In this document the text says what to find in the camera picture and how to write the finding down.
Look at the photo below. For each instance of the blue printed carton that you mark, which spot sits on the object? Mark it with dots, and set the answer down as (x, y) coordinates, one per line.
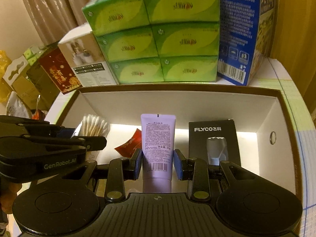
(237, 29)

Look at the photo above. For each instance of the white box with figure print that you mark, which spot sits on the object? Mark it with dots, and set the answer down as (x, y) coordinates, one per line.
(86, 59)

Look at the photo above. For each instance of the beige curtain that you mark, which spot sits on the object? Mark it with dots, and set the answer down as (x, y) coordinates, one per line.
(56, 7)

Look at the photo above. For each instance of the cardboard boxes with hang tabs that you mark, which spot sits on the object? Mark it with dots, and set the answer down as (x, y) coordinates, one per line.
(21, 81)

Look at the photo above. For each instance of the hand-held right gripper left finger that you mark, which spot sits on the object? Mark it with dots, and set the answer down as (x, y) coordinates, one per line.
(137, 165)

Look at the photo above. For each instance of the yellow plastic bag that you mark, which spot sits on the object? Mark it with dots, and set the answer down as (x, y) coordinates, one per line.
(3, 79)

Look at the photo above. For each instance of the bag of cotton swabs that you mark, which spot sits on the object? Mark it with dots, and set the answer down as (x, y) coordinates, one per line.
(92, 126)

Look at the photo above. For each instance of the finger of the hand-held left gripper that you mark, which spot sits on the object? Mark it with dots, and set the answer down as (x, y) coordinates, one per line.
(96, 143)
(66, 132)

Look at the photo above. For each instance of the small green boxes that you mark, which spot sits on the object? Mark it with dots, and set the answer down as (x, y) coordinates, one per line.
(32, 54)

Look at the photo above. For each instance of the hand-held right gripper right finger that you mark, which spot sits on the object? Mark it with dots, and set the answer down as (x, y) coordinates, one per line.
(177, 165)

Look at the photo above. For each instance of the purple cream tube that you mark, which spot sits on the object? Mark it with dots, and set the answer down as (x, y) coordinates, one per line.
(158, 140)

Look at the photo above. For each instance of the red box with gold print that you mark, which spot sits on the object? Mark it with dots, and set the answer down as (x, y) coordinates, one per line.
(59, 74)

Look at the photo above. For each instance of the red snack packet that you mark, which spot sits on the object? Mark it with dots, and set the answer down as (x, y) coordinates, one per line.
(128, 145)

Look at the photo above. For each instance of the black shaver box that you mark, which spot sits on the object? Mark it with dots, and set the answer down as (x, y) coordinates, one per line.
(212, 131)

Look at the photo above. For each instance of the stack of green tissue packs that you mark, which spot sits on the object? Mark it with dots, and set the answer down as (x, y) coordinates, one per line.
(160, 37)

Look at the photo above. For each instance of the brown cardboard box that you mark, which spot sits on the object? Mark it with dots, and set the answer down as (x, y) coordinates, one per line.
(197, 103)

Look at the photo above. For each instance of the clear crumpled plastic bag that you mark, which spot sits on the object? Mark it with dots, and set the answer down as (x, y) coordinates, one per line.
(17, 106)

